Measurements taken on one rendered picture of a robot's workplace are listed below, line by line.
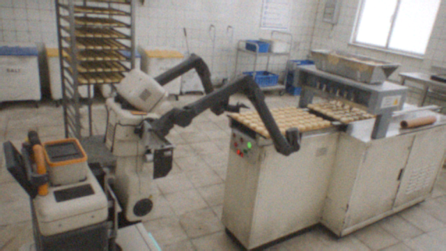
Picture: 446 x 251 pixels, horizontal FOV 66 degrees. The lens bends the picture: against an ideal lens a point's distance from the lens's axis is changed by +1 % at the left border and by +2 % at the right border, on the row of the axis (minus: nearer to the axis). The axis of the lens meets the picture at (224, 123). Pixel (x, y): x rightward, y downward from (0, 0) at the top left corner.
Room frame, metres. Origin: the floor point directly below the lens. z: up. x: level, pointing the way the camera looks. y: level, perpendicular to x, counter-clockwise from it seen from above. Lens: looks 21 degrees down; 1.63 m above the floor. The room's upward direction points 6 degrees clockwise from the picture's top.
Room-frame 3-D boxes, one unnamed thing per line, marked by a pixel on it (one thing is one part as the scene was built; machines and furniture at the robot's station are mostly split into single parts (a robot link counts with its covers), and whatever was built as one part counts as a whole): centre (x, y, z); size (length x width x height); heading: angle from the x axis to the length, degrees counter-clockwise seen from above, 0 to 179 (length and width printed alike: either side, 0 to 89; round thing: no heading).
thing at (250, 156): (1.92, -0.13, 0.77); 0.24 x 0.04 x 0.14; 35
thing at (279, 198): (2.13, -0.43, 0.45); 0.70 x 0.34 x 0.90; 125
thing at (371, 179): (2.69, -1.23, 0.42); 1.28 x 0.72 x 0.84; 125
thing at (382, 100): (2.42, -0.84, 1.01); 0.72 x 0.33 x 0.34; 35
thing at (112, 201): (1.54, 0.50, 0.55); 0.28 x 0.27 x 0.25; 36
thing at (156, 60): (5.24, 1.10, 0.38); 0.64 x 0.54 x 0.77; 28
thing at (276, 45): (6.19, -0.70, 0.89); 0.44 x 0.36 x 0.20; 39
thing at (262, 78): (6.08, -0.55, 0.28); 0.56 x 0.38 x 0.20; 128
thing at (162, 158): (1.56, 0.36, 0.87); 0.28 x 0.16 x 0.22; 36
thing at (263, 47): (5.94, -0.41, 0.87); 0.40 x 0.30 x 0.16; 34
